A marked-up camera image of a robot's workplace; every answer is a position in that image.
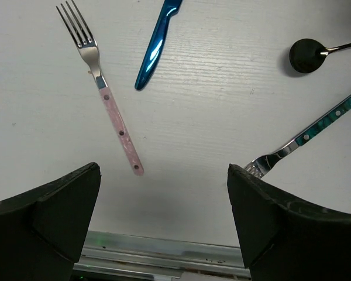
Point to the green handled fork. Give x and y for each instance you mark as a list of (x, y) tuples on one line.
[(263, 164)]

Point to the black spoon upper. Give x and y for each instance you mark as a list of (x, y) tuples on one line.
[(307, 55)]

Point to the pink handled fork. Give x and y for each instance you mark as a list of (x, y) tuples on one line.
[(89, 51)]

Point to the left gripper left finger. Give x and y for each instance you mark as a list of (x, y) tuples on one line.
[(43, 230)]

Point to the blue knife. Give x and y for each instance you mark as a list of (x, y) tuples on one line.
[(156, 43)]

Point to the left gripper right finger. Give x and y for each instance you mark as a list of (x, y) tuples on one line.
[(284, 237)]

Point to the aluminium table frame rail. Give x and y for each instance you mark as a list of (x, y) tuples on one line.
[(110, 255)]

